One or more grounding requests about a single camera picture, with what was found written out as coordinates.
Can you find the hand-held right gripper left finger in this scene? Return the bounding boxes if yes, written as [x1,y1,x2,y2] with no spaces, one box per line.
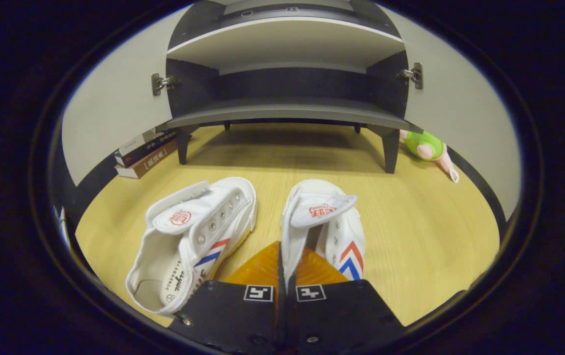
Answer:
[167,240,284,355]

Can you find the brown book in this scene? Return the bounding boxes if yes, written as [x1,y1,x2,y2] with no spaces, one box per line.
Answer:
[115,138,179,179]

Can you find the dark book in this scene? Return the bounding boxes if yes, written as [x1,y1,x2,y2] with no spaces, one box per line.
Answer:
[114,129,178,168]

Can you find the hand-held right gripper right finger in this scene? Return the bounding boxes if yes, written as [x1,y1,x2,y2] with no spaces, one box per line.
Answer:
[285,247,406,355]

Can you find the white cabinet door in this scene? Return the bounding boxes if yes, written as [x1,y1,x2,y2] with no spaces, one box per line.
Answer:
[61,4,194,187]
[386,10,522,221]

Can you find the black backdrop cloth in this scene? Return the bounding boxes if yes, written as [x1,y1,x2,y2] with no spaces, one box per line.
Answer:
[58,153,118,232]

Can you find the green pink plush toy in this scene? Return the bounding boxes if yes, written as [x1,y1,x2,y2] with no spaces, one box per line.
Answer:
[399,129,460,184]

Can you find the white grey shoe cabinet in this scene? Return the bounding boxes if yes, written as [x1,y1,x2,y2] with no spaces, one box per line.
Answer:
[166,0,419,174]

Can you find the white canvas shoe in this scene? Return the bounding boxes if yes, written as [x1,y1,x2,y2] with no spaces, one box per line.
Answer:
[125,177,258,317]
[281,178,366,291]

